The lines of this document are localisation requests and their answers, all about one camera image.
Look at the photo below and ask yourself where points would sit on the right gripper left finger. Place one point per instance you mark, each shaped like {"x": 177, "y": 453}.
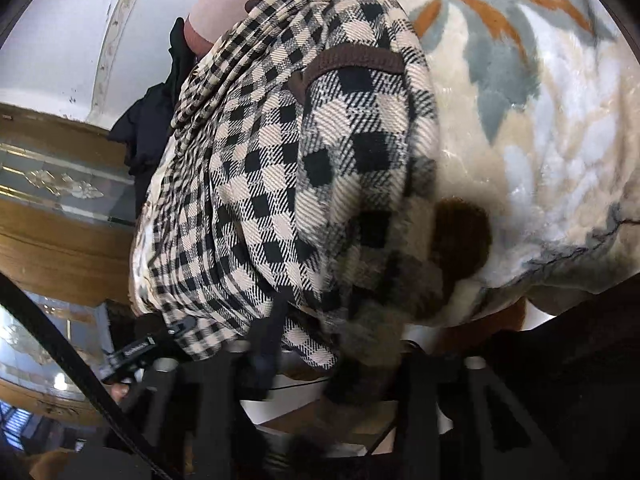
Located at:
{"x": 202, "y": 430}

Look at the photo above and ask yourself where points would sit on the leaf pattern fleece blanket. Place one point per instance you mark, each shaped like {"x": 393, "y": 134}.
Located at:
{"x": 537, "y": 104}

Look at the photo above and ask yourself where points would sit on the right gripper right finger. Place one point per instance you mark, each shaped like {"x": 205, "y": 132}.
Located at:
{"x": 454, "y": 419}

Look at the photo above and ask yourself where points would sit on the wooden glass door wardrobe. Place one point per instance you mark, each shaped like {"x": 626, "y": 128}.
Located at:
{"x": 67, "y": 219}

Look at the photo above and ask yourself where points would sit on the black cream checkered garment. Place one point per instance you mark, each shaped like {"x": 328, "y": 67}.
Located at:
{"x": 300, "y": 176}

